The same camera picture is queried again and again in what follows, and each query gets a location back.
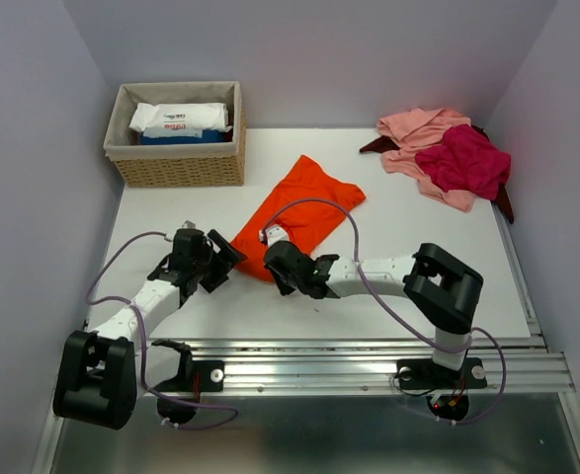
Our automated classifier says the orange t-shirt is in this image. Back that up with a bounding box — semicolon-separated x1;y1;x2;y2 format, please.
231;155;366;283

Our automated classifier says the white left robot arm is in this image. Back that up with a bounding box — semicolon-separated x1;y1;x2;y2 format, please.
52;228;246;430

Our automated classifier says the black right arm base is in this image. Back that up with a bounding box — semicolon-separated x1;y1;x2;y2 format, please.
393;357;488;423

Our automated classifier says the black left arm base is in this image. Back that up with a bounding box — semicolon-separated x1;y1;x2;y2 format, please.
147;339;238;431

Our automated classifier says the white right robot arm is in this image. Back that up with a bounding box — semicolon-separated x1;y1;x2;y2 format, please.
264;241;484;385

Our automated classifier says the woven wicker basket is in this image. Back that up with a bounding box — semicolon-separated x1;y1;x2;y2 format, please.
103;81;246;188

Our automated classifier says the blue rolled t-shirt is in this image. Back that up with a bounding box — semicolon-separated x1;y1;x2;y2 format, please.
139;128;233;146

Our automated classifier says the white rolled t-shirt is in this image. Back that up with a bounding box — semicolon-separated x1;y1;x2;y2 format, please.
129;103;231;132

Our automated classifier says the dark maroon t-shirt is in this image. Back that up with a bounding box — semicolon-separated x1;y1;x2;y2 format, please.
360;124;515;223

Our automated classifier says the light pink t-shirt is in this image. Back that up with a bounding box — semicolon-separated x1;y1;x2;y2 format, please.
376;108;475;212

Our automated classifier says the magenta t-shirt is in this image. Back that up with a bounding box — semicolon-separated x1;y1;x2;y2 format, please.
415;124;512;201

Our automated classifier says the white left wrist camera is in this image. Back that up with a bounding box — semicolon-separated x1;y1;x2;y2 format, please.
181;220;197;230

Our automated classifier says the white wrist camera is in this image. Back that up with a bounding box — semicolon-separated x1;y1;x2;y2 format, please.
181;220;197;230
259;224;290;247

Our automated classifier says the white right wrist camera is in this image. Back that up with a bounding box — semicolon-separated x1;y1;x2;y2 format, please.
259;224;290;247

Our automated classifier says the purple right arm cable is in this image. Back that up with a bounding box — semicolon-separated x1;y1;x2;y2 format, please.
260;197;508;428

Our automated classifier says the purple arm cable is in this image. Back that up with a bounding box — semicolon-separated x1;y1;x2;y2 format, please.
260;197;508;428
83;230;239;430

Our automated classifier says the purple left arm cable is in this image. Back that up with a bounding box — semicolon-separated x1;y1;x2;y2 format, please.
83;230;239;430

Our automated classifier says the aluminium mounting rail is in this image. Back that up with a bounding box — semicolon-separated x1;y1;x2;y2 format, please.
51;337;578;397

